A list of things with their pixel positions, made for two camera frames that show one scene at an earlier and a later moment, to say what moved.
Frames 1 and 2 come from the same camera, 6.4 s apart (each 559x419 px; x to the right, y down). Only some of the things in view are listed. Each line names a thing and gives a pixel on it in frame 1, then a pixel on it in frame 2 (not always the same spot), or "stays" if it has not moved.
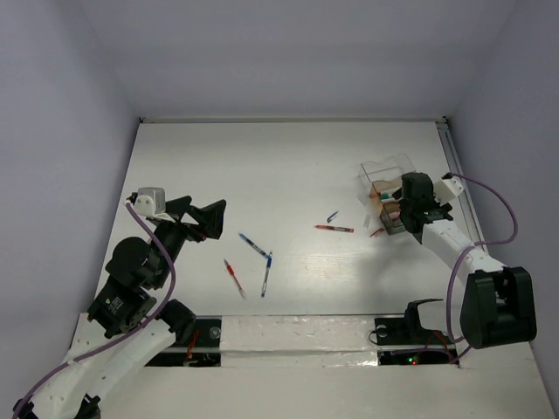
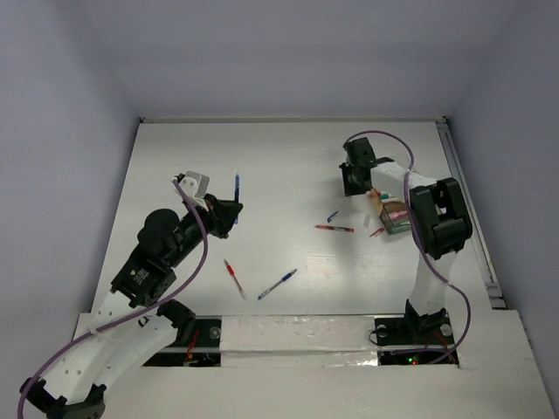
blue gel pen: (253, 245) to (237, 192)
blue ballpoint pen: (266, 273) to (284, 278)
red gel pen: (334, 228) stays
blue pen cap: (329, 219) stays
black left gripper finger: (210, 218) to (231, 210)
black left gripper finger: (176, 207) to (221, 213)
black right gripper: (447, 208) to (348, 188)
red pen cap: (374, 233) stays
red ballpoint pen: (231, 271) stays
